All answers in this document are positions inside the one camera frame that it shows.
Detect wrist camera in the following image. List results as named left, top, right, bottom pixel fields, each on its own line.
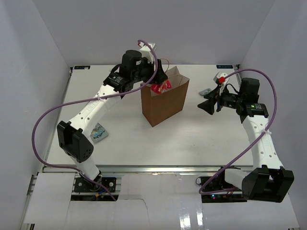
left=138, top=42, right=154, bottom=63
left=213, top=72, right=228, bottom=95

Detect grey snack packet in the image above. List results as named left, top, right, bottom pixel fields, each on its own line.
left=199, top=88, right=212, bottom=96

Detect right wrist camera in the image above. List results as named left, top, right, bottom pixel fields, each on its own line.
left=213, top=72, right=228, bottom=95

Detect grey Himalaya mints packet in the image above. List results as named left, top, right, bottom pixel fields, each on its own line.
left=90, top=123, right=109, bottom=144

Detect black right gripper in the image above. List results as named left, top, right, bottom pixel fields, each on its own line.
left=198, top=84, right=244, bottom=115

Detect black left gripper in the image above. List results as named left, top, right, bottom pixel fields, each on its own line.
left=131, top=57, right=168, bottom=85

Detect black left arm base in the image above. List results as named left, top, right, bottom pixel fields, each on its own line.
left=73, top=175, right=117, bottom=193

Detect red Himalaya Vajomba packet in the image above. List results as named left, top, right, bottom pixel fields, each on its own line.
left=151, top=80, right=172, bottom=94

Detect brown paper bag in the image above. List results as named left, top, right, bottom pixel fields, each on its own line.
left=141, top=66, right=189, bottom=127

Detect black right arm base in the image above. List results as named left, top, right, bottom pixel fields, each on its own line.
left=201, top=179, right=247, bottom=204

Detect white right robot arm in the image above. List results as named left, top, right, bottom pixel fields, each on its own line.
left=198, top=77, right=294, bottom=203

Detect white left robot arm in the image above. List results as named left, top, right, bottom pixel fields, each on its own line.
left=57, top=45, right=167, bottom=191

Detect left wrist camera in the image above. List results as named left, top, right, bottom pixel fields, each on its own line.
left=138, top=42, right=154, bottom=63

